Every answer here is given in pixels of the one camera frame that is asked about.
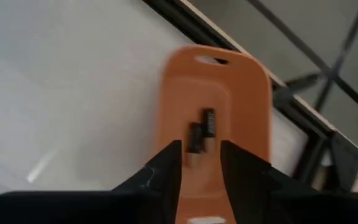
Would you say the black frame brace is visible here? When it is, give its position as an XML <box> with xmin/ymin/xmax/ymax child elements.
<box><xmin>283</xmin><ymin>72</ymin><xmax>324</xmax><ymax>94</ymax></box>

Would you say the orange plastic bin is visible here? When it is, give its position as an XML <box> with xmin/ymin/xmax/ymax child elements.
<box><xmin>153</xmin><ymin>44</ymin><xmax>273</xmax><ymax>224</ymax></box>

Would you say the black aluminium table frame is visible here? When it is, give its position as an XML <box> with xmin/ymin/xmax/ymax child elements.
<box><xmin>141</xmin><ymin>0</ymin><xmax>358</xmax><ymax>194</ymax></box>

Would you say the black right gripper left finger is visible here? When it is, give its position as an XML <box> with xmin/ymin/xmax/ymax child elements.
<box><xmin>0</xmin><ymin>139</ymin><xmax>183</xmax><ymax>224</ymax></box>

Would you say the black copper Duracell battery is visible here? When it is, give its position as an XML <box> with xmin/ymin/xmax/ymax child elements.
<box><xmin>201</xmin><ymin>107</ymin><xmax>217</xmax><ymax>139</ymax></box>
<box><xmin>186</xmin><ymin>122</ymin><xmax>204</xmax><ymax>167</ymax></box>

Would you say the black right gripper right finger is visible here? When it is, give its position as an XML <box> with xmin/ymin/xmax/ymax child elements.
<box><xmin>220</xmin><ymin>139</ymin><xmax>358</xmax><ymax>224</ymax></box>

